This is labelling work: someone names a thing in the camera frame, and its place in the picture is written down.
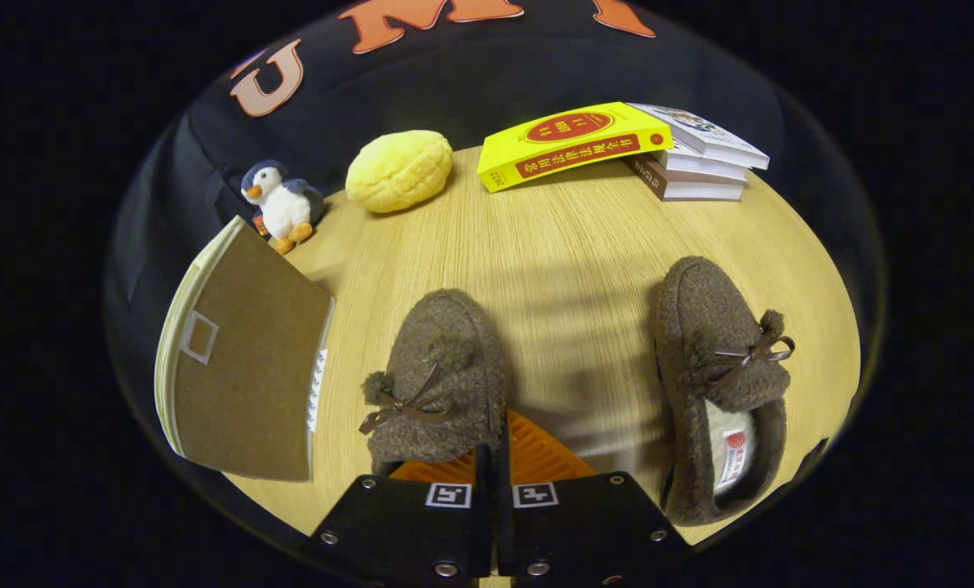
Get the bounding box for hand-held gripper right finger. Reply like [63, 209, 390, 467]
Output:
[496, 411, 692, 588]

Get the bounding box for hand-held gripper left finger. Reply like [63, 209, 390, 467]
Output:
[303, 443, 497, 588]

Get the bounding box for brown fuzzy shoe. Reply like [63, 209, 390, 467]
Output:
[358, 288, 509, 479]
[655, 256, 796, 527]

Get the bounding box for brown fabric storage box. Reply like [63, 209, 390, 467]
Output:
[154, 216, 337, 483]

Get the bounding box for yellow bread plush toy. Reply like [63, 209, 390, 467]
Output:
[345, 130, 455, 215]

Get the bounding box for yellow book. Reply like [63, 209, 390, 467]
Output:
[477, 102, 674, 193]

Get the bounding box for brown book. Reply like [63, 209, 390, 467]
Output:
[624, 155, 745, 202]

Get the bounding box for penguin plush toy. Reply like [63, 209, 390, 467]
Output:
[240, 160, 327, 255]

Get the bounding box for white illustrated book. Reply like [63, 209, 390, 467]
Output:
[629, 104, 770, 171]

